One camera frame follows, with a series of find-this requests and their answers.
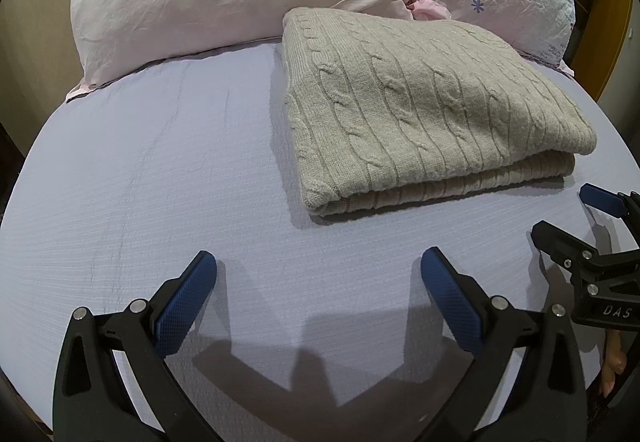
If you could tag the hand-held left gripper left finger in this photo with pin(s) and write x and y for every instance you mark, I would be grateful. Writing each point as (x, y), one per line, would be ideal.
(186, 306)

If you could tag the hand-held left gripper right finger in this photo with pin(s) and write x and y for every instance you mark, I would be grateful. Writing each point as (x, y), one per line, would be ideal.
(451, 306)

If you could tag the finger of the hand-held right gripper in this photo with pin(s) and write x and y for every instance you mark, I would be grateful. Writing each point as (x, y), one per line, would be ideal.
(602, 198)
(560, 242)

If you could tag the person's right hand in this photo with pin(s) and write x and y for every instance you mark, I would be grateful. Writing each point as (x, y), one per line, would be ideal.
(612, 362)

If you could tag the lavender bed sheet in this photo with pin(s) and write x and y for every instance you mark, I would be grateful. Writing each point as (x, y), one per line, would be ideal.
(160, 202)

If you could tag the wooden bed frame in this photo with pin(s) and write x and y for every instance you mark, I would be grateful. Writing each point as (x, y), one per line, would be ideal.
(607, 17)

